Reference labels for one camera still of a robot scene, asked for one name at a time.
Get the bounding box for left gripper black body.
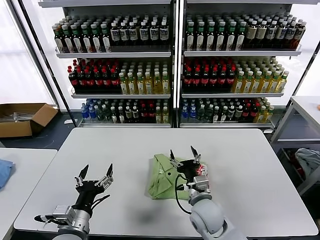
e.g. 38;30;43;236
74;179;111;210

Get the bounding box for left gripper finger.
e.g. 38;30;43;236
96;163;114;189
74;164;90;187

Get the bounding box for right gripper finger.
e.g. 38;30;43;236
169;149;182;168
190;145;202;165

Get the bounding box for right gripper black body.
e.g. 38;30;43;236
176;159;201;183

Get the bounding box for green t-shirt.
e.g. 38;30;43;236
147;153;213;201

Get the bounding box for cola bottle red cap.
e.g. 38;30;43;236
242;102;251;123
139;102;148;123
209;66;219;91
200;66;210;91
225;66;236;91
191;66;201;91
84;67;95;92
147;102;156;123
110;67;120;92
182;66;192;91
217;66;227;91
76;67;87;92
249;102;258;123
67;67;79;92
101;67;112;92
93;67;103;92

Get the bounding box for blue folded cloth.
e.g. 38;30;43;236
0;158;16;191

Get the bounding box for brown cardboard box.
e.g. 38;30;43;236
0;102;59;139

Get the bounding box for silver metal bars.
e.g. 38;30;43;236
0;111;33;124

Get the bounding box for dark storage crate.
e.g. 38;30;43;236
277;147;320;191

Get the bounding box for red cloth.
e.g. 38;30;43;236
288;149;306;177

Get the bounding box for white metal shelf rack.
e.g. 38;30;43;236
177;0;320;131
38;0;179;129

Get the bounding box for dark bottle green cap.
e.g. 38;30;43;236
225;21;237;51
61;23;74;54
205;21;216;51
70;23;82;54
235;21;247;51
195;21;206;51
89;22;102;53
216;21;227;51
53;23;65;54
79;22;92;53
185;21;196;51
100;22;112;53

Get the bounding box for pale grey crumpled cloth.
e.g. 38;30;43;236
294;147;320;181

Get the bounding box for dark bottle white label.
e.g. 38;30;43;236
119;22;130;47
128;22;139;47
110;22;121;47
138;21;150;47
148;21;160;47
158;20;169;47

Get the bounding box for dark bottle beige label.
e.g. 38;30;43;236
245;20;258;49
254;20;268;49

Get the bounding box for dark bottle navy label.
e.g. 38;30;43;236
283;20;297;49
264;20;278;49
274;20;288;49

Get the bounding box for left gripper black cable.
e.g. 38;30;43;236
90;194;111;210

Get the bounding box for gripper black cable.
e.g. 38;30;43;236
174;174;194;215
90;194;111;210

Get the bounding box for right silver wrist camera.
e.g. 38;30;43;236
186;176;211;194

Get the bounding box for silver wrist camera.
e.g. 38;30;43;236
186;176;211;194
34;204;76;228

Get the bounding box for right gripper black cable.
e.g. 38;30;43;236
174;174;194;215

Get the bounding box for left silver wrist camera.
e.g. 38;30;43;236
34;204;76;228

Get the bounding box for grey metal frame table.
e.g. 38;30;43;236
270;95;320;197

